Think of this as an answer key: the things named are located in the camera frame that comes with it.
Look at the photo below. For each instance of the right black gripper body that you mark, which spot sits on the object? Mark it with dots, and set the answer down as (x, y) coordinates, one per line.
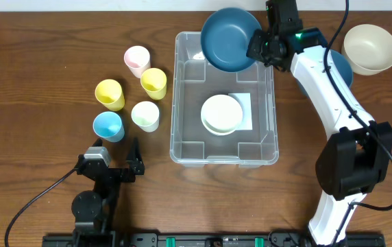
(257, 46)

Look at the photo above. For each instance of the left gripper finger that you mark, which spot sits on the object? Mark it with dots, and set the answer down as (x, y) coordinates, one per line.
(134, 155)
(98, 143)

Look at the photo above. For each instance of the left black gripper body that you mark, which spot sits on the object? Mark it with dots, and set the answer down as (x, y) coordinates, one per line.
(114, 173)

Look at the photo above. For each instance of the dark blue bowl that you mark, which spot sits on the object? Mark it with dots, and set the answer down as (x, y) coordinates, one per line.
(344, 67)
(225, 38)

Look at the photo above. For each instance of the white small bowl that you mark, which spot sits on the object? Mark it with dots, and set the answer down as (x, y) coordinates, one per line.
(221, 107)

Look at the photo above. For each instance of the beige large bowl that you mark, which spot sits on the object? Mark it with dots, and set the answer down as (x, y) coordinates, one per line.
(368, 49)

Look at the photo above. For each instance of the light blue small bowl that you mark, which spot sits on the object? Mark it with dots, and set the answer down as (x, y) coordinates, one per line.
(221, 133)

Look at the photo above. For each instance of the yellow small bowl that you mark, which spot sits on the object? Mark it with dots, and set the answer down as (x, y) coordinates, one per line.
(221, 125)

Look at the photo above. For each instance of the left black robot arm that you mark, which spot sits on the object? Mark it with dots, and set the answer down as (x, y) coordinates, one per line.
(94, 209)

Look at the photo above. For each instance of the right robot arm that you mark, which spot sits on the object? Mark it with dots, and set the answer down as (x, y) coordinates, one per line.
(358, 150)

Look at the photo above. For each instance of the white label in container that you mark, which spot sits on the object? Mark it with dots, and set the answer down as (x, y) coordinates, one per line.
(244, 99)

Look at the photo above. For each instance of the yellow cup near container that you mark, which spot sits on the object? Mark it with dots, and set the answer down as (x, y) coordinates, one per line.
(154, 82)

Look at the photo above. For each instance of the clear plastic storage container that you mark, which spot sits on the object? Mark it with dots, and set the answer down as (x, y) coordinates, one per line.
(195, 80)

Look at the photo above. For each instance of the light blue plastic cup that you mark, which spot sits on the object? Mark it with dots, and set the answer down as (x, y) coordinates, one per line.
(109, 126)

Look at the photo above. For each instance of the pale green plastic cup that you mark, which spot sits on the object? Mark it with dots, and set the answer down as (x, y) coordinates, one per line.
(146, 116)

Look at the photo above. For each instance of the yellow cup far left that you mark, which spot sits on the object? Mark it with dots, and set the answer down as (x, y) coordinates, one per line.
(110, 93)

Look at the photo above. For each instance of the pink plastic cup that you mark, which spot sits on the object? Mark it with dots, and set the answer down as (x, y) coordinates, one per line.
(137, 59)

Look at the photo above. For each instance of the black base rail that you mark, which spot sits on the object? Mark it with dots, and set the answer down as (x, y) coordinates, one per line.
(274, 239)

